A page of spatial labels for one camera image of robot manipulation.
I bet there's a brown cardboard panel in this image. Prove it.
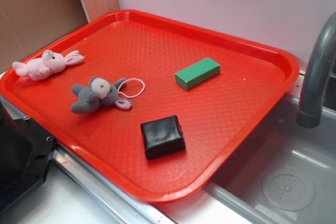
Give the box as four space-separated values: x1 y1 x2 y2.
1 0 119 72

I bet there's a grey toy faucet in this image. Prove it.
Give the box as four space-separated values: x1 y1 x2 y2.
296 13 335 128

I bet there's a green rectangular block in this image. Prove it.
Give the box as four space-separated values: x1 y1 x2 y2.
174 58 221 90

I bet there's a red plastic tray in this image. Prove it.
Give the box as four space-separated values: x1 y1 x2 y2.
1 10 299 203

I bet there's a grey plush bunny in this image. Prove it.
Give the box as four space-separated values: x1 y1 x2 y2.
70 77 145 114

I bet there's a grey toy sink basin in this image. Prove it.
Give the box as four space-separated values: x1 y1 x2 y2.
205 95 335 223

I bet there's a pink plush bunny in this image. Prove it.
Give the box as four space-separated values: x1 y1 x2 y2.
12 50 85 81

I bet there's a black square pouch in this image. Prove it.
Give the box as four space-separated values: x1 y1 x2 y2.
141 115 186 161

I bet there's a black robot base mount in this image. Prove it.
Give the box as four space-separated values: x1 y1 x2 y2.
1 104 57 213

